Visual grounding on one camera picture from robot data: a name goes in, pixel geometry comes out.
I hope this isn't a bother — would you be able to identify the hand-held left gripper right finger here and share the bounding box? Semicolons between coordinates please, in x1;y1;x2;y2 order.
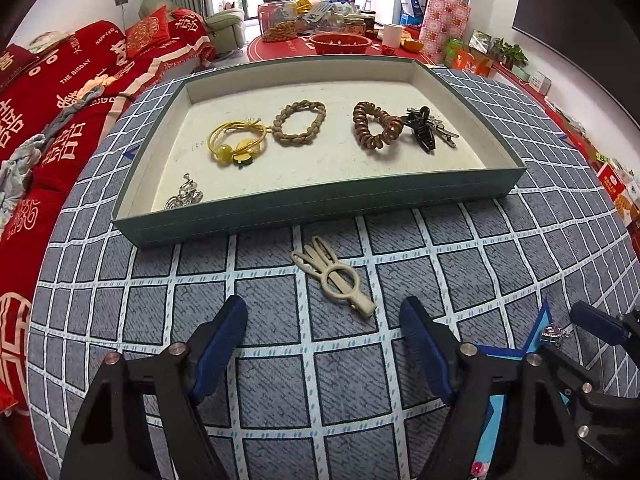
400;295;585;480

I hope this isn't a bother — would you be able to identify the grey checked table cloth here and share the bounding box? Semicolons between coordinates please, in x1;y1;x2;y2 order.
20;66;640;480

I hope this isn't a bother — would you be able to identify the yellow beaded hair tie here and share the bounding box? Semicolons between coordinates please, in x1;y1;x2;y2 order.
207;116;269;170

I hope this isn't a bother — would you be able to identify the white paper cup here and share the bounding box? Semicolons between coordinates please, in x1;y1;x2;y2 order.
382;24;409;49

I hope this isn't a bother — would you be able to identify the dark red lettered pillow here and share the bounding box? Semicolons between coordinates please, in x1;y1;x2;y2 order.
0;42;40;92

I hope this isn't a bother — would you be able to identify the blue and white carton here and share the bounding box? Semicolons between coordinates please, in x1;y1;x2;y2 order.
399;0;429;26

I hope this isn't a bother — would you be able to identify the black wall television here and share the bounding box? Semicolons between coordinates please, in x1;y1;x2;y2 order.
511;0;640;128

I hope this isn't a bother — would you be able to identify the beige plastic hair clip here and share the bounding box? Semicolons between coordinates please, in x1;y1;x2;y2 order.
291;236;377;320

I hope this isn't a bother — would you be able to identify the jeweled silver hair clip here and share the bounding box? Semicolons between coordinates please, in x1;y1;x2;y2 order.
540;324;572;344

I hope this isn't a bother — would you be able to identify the tan braided hair tie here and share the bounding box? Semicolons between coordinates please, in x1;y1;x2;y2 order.
271;100;327;149

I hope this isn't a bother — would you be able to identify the green potted plant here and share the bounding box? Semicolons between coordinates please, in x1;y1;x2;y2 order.
492;40;529;69

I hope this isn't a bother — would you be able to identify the red plastic basket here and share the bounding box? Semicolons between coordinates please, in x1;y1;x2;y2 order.
308;32;374;56

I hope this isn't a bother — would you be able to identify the waffle print box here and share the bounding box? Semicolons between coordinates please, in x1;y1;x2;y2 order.
597;160;635;213

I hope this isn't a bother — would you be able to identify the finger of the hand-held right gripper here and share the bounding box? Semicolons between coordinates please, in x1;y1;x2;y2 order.
541;345;640;403
569;301;640;357

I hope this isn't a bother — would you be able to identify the red printed sofa cover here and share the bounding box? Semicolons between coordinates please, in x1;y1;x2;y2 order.
0;7;221;480

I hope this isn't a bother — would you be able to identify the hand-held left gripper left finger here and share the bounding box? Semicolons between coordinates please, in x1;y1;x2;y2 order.
59;294;249;480

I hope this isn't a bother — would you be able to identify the brown spiral hair tie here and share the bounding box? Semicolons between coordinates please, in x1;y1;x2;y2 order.
352;101;403;151

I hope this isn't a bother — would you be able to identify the red round table cover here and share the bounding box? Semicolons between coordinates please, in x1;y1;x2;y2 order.
247;30;437;67

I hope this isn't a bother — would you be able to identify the red gold-patterned pillow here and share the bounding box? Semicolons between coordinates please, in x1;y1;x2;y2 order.
124;6;172;59

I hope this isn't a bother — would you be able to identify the beige recliner armchair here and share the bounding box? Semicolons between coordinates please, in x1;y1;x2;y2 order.
139;0;247;57

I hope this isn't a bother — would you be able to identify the black hair claw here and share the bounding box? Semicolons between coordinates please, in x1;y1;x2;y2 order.
402;106;442;154

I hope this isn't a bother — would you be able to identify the grey braided cloth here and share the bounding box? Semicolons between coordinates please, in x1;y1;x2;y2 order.
45;82;132;151

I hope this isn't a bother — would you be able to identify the clear jar of nuts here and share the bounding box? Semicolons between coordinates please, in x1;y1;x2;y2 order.
257;0;300;44

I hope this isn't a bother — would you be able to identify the light blue crumpled blanket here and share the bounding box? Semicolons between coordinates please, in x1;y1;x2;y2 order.
0;132;48;241

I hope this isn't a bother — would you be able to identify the long silver hair clip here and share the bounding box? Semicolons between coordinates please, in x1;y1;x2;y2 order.
407;107;459;148

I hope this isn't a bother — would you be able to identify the orange gift bag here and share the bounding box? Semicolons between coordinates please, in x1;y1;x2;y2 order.
452;49;494;77

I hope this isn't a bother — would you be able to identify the grey-green shallow tray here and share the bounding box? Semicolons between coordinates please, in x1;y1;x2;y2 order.
111;56;528;251

